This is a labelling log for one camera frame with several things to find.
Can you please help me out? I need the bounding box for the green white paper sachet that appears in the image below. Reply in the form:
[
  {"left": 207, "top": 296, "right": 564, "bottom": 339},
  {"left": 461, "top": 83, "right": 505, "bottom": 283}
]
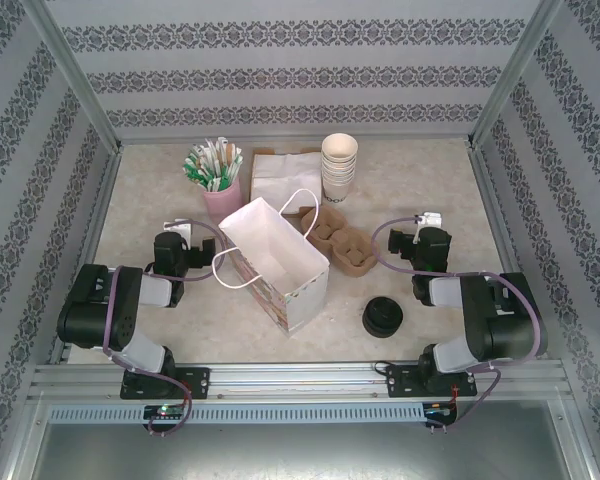
[
  {"left": 182, "top": 154, "right": 206, "bottom": 189},
  {"left": 189, "top": 143, "right": 216, "bottom": 191},
  {"left": 219, "top": 152, "right": 245, "bottom": 191},
  {"left": 204, "top": 138, "right": 221, "bottom": 191}
]

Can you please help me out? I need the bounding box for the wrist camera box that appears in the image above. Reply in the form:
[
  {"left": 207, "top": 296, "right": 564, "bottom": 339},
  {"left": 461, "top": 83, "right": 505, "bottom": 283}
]
[
  {"left": 413, "top": 211, "right": 444, "bottom": 236},
  {"left": 162, "top": 218, "right": 194, "bottom": 241}
]

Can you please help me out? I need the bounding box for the black right mount plate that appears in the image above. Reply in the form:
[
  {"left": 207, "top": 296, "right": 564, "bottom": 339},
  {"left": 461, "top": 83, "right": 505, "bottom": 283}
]
[{"left": 385, "top": 363, "right": 479, "bottom": 399}]

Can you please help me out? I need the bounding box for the white paper napkin stack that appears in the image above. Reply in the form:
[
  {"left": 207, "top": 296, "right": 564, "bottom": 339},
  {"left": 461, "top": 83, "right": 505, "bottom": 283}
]
[{"left": 250, "top": 152, "right": 324, "bottom": 205}]

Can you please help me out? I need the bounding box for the aluminium frame post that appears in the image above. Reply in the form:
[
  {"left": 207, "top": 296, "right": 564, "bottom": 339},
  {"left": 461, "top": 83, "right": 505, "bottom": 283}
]
[
  {"left": 465, "top": 0, "right": 566, "bottom": 150},
  {"left": 23, "top": 0, "right": 124, "bottom": 154}
]

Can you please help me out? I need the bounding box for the steel sheet panel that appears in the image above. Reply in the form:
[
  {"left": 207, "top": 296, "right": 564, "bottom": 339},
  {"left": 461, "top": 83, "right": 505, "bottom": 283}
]
[{"left": 24, "top": 422, "right": 581, "bottom": 480}]

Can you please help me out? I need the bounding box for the aluminium side rail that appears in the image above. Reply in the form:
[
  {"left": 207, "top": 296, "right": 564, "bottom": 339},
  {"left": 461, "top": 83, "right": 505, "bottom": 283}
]
[
  {"left": 465, "top": 142, "right": 551, "bottom": 361},
  {"left": 48, "top": 147, "right": 125, "bottom": 366}
]

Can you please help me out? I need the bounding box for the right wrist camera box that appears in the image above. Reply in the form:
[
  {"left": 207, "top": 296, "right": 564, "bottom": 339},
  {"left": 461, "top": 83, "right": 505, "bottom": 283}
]
[{"left": 413, "top": 211, "right": 444, "bottom": 236}]

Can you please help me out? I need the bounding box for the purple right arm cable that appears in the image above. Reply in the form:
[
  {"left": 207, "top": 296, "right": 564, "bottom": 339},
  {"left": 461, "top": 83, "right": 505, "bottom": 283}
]
[{"left": 372, "top": 215, "right": 549, "bottom": 431}]

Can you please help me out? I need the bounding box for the right circuit board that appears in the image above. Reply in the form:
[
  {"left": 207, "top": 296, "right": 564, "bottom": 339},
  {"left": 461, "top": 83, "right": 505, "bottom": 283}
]
[{"left": 424, "top": 402, "right": 459, "bottom": 419}]

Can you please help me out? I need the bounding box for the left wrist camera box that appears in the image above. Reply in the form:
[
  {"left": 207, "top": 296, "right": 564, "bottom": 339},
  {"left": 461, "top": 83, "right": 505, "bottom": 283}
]
[{"left": 162, "top": 218, "right": 194, "bottom": 241}]

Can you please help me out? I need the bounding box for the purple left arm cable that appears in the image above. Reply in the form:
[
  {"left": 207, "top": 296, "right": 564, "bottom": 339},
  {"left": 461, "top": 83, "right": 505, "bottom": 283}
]
[{"left": 102, "top": 219, "right": 231, "bottom": 439}]

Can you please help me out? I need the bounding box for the black mount plate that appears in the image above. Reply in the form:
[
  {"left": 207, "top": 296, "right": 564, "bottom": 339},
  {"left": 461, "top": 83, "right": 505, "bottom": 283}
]
[
  {"left": 385, "top": 363, "right": 479, "bottom": 399},
  {"left": 119, "top": 367, "right": 211, "bottom": 400}
]

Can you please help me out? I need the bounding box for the white paper gift bag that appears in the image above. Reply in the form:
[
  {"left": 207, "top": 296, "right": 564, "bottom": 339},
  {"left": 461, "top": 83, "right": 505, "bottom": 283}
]
[{"left": 212, "top": 188, "right": 331, "bottom": 341}]

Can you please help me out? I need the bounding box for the grey slotted cable duct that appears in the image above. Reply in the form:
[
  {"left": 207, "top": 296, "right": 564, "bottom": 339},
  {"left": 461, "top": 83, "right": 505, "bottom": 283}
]
[{"left": 47, "top": 402, "right": 426, "bottom": 425}]

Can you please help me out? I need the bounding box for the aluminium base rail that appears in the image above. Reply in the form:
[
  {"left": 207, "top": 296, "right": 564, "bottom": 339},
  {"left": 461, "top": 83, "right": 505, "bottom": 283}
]
[{"left": 29, "top": 363, "right": 566, "bottom": 401}]

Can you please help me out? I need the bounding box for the black left mount plate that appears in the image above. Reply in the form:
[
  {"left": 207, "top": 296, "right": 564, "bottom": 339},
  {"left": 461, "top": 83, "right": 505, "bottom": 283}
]
[{"left": 119, "top": 367, "right": 211, "bottom": 400}]

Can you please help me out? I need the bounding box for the left circuit board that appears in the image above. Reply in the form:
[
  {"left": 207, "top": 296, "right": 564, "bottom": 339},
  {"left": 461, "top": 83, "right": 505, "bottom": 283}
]
[{"left": 144, "top": 404, "right": 186, "bottom": 420}]

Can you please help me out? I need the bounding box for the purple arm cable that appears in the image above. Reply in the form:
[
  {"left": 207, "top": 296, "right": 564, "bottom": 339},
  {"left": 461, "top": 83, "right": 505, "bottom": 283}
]
[
  {"left": 102, "top": 219, "right": 231, "bottom": 439},
  {"left": 372, "top": 215, "right": 549, "bottom": 431}
]

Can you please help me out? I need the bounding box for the pink holder cup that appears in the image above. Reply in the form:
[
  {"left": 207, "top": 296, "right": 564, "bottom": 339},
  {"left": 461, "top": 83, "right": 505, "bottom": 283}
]
[{"left": 202, "top": 179, "right": 242, "bottom": 221}]

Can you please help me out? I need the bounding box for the circuit board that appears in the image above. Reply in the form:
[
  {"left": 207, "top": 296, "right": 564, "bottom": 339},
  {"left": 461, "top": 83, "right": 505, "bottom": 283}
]
[
  {"left": 424, "top": 402, "right": 459, "bottom": 419},
  {"left": 144, "top": 404, "right": 186, "bottom": 420}
]

